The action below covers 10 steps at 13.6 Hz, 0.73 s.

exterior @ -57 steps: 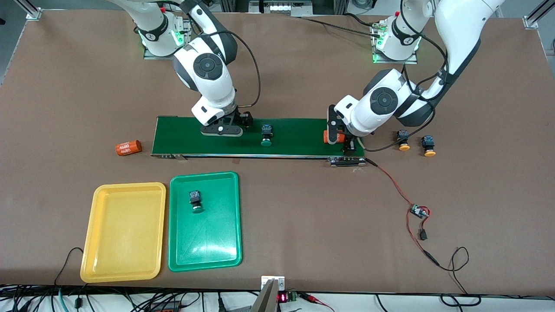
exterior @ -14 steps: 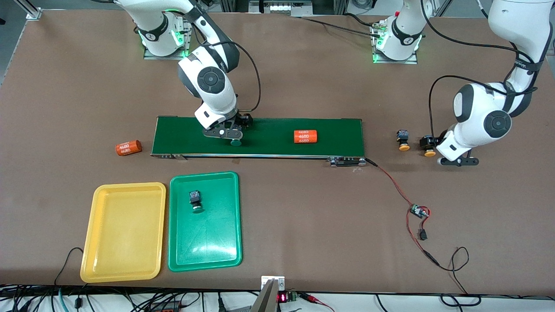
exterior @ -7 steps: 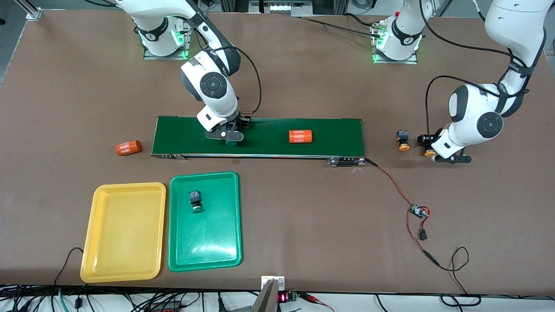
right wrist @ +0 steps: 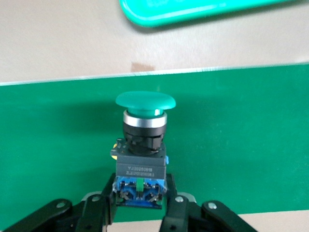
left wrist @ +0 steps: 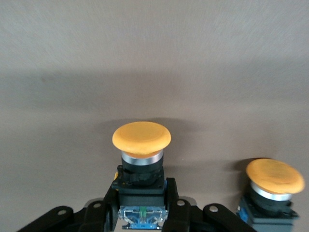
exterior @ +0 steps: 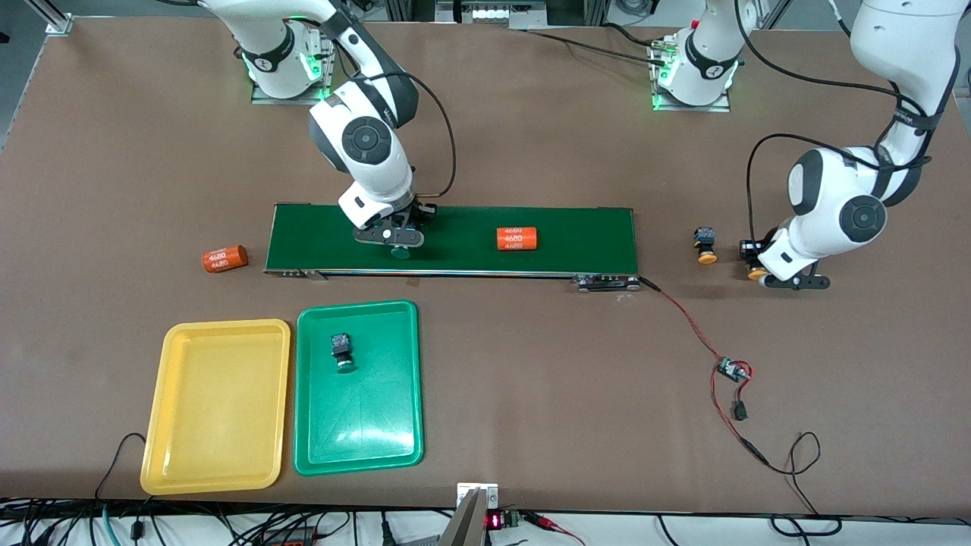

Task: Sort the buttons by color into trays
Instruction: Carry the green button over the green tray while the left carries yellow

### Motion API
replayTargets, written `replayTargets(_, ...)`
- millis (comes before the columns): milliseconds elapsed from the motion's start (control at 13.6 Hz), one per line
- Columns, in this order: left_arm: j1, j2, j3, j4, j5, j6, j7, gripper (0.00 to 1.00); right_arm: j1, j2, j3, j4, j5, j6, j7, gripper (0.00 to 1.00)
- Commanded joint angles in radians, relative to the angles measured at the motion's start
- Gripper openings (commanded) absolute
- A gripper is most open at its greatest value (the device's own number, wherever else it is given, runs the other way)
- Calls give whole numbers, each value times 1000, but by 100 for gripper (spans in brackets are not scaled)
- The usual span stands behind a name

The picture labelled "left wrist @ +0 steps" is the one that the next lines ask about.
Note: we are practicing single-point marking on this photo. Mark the yellow mushroom push button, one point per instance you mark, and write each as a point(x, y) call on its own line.
point(272, 174)
point(141, 137)

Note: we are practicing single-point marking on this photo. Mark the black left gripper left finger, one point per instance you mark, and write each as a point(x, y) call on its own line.
point(96, 217)

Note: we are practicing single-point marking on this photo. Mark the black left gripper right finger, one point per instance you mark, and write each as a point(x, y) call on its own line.
point(181, 217)

